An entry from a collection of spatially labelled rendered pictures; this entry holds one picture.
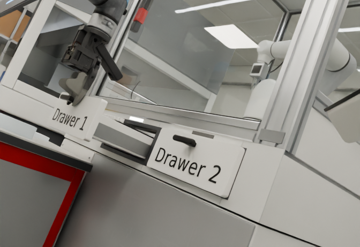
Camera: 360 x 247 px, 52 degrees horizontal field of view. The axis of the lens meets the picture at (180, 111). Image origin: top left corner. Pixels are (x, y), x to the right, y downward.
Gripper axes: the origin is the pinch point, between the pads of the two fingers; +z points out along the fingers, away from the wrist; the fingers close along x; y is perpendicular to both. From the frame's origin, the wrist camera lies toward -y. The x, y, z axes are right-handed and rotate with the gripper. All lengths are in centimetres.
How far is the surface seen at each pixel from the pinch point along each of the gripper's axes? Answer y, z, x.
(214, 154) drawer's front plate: -18.2, 0.8, 39.5
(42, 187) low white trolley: -6.5, 25.8, -11.2
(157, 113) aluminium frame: -20.3, -6.6, 9.2
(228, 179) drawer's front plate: -18.3, 4.9, 45.9
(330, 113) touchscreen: 0, -5, 74
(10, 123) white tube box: 7.4, 12.2, -19.6
